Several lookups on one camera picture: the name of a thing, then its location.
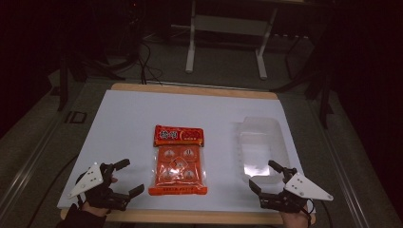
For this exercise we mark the metal floor rail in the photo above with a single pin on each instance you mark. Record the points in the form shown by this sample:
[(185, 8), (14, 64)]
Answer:
[(342, 177), (28, 164)]

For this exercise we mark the black metal stand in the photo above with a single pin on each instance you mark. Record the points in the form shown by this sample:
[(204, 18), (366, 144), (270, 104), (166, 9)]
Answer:
[(63, 85), (323, 104)]

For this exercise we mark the person's left hand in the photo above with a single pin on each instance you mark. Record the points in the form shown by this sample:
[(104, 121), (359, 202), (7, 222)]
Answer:
[(95, 210)]

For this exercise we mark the white metal stand frame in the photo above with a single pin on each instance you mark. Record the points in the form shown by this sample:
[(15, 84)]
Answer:
[(191, 47)]

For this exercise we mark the white table sheet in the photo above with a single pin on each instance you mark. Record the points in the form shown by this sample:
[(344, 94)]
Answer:
[(126, 126)]

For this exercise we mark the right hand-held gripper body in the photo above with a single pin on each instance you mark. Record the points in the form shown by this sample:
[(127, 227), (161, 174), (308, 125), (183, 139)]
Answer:
[(296, 193)]

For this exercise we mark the orange snack packet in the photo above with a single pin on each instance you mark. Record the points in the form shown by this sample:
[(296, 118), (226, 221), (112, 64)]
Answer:
[(178, 164)]

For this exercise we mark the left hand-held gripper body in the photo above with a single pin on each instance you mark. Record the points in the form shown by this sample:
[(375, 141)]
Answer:
[(95, 190)]

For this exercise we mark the person's right hand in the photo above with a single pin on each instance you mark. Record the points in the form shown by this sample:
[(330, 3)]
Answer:
[(294, 220)]

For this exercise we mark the black rectangular bracket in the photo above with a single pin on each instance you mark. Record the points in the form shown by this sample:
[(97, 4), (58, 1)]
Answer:
[(67, 117)]

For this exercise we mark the clear plastic container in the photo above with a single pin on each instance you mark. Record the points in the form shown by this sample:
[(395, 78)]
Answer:
[(263, 148)]

